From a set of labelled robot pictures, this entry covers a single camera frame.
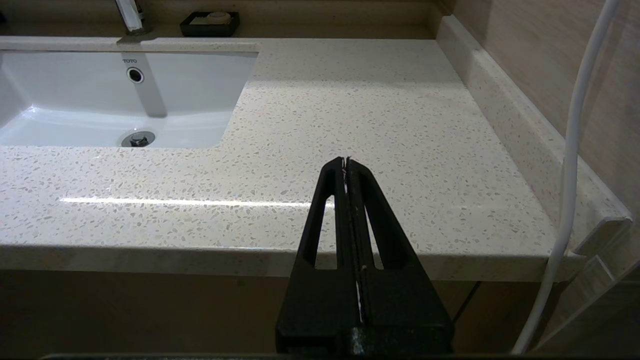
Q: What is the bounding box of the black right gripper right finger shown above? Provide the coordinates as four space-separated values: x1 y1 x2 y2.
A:
348 159 455 353

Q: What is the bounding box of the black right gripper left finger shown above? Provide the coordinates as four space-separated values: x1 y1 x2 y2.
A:
276 157 362 353

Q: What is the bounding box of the wooden vanity cabinet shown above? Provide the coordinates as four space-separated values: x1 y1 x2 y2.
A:
0 270 566 358

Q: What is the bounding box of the chrome sink drain stopper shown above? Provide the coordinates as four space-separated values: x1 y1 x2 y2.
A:
121 130 156 148

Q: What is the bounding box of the black soap dish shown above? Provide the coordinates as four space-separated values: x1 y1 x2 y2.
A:
180 11 240 38

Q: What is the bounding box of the beige soap bar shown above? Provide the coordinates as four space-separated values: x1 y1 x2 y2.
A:
191 11 233 26

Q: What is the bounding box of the white ceramic sink basin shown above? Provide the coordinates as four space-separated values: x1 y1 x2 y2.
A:
0 50 259 150

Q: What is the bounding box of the chrome faucet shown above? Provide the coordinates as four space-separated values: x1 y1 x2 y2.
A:
115 0 153 37

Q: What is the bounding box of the white cable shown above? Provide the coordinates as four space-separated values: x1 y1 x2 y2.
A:
510 0 621 355

